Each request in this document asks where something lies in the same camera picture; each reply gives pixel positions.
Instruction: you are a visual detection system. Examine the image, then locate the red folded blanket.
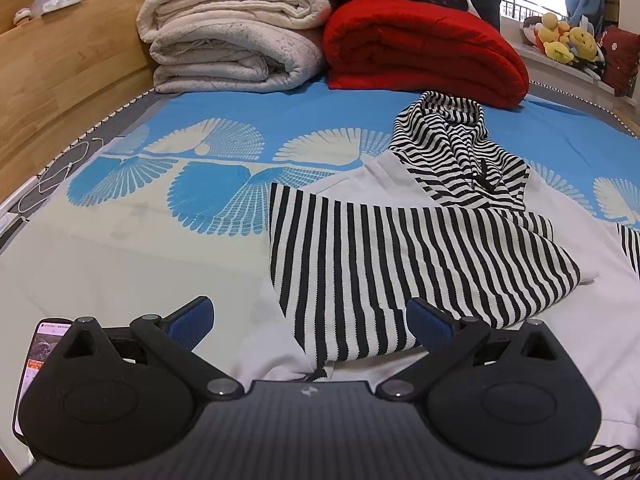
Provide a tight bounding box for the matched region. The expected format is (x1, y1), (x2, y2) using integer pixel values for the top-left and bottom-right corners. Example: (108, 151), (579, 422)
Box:
(322, 0), (531, 109)

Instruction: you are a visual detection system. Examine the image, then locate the white window ledge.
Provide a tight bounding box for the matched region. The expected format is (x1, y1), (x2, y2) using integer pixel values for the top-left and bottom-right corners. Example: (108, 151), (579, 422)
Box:
(500, 15), (640, 136)

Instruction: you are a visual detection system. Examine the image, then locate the dark red cushion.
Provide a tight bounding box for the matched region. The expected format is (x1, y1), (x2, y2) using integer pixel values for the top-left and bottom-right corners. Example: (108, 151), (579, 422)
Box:
(597, 25), (640, 97)

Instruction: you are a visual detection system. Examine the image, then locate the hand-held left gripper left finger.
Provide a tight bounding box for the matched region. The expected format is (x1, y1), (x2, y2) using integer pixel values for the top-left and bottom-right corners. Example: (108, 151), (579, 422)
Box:
(50, 296), (246, 403)

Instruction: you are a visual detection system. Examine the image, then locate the pile of plush toys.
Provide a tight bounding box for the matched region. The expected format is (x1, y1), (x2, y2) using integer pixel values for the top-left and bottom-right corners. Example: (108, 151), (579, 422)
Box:
(522, 11), (608, 81)

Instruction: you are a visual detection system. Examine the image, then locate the white black striped hoodie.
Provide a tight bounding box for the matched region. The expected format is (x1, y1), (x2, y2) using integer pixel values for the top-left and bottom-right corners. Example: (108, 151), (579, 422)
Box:
(232, 91), (640, 478)

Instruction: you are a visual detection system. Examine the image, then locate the white cable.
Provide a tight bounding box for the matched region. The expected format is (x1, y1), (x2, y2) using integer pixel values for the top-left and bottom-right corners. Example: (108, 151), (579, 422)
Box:
(17, 130), (132, 216)

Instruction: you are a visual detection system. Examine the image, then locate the blue fan-patterned bed mat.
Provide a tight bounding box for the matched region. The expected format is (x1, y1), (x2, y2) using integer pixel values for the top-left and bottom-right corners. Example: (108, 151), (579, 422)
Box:
(0, 77), (640, 480)

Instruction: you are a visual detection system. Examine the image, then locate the wooden headboard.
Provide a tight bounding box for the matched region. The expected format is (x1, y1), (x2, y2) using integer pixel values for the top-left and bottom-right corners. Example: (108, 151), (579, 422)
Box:
(0, 0), (173, 208)

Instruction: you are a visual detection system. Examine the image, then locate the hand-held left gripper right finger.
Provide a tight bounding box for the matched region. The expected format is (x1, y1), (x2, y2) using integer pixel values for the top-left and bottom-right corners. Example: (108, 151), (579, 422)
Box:
(376, 297), (576, 402)

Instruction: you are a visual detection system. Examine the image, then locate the smartphone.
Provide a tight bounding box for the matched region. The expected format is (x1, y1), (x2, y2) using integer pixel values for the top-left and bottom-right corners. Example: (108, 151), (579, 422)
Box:
(12, 319), (76, 438)

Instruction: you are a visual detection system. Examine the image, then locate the cream folded quilt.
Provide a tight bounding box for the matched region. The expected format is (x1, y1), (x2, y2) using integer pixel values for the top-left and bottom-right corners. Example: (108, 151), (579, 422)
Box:
(136, 0), (333, 43)

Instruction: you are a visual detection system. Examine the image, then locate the grey-white folded quilt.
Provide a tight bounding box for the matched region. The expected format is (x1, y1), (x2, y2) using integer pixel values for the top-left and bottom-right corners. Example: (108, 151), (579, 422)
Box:
(149, 20), (331, 95)

